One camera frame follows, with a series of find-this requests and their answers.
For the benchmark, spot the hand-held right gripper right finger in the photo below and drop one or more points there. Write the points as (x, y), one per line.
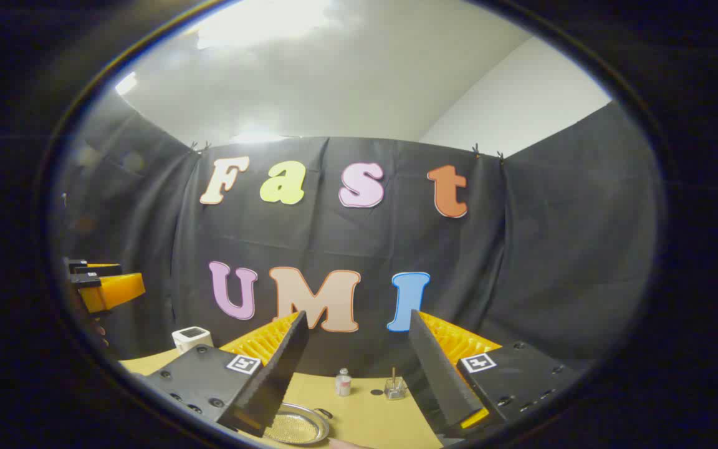
(437, 380)

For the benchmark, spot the white toaster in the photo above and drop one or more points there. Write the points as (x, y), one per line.
(192, 340)

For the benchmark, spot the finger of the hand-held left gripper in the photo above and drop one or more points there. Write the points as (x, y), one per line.
(113, 292)
(97, 268)

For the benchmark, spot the small white plastic bottle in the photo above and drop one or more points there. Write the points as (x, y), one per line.
(343, 383)

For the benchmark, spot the small glass jar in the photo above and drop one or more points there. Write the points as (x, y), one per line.
(396, 390)

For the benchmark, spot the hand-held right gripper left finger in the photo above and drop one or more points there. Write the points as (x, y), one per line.
(278, 374)

